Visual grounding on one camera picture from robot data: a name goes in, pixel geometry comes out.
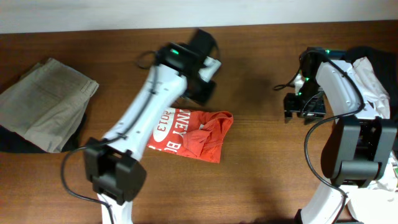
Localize red orange t-shirt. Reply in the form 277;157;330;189
147;108;234;164

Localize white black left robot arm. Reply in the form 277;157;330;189
83;42;221;223

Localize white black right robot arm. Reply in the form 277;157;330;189
284;46;397;223

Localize folded khaki trousers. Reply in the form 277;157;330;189
1;58;99;153

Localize folded black garment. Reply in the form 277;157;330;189
1;113;87;154

